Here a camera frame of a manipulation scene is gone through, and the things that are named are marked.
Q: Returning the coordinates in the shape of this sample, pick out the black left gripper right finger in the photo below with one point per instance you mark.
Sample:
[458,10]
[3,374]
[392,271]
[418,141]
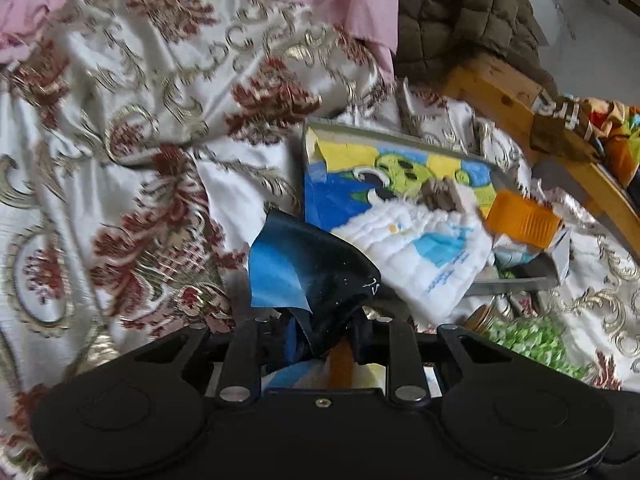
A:
[360,337]

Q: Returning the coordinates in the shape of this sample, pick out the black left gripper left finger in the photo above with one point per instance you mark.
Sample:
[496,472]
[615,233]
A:
[285,339]

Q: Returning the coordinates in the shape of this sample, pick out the striped colourful cloth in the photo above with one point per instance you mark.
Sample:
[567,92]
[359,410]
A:
[338,371]

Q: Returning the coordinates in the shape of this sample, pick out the dark blue cloth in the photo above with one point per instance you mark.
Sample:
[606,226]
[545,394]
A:
[322,280]

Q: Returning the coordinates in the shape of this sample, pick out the white printed baby cloth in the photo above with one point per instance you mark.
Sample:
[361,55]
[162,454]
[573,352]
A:
[430,258]

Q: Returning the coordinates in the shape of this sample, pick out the orange plastic cup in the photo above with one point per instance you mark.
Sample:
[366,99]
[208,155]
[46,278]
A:
[522,219]

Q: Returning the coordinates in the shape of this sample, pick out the burlap drawstring pouch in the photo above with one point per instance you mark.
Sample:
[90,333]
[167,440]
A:
[446,194]

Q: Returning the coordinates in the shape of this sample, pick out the floral satin bedspread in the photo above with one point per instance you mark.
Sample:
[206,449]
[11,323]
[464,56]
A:
[143,143]

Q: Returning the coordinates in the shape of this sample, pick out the brown quilted blanket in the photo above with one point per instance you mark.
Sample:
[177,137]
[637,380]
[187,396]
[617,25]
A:
[434,36]

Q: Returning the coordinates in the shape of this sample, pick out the colourful clothes pile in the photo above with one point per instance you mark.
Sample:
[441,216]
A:
[590,130]

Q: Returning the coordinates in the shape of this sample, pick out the wooden bed frame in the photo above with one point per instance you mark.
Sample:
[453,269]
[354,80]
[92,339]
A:
[507,97]

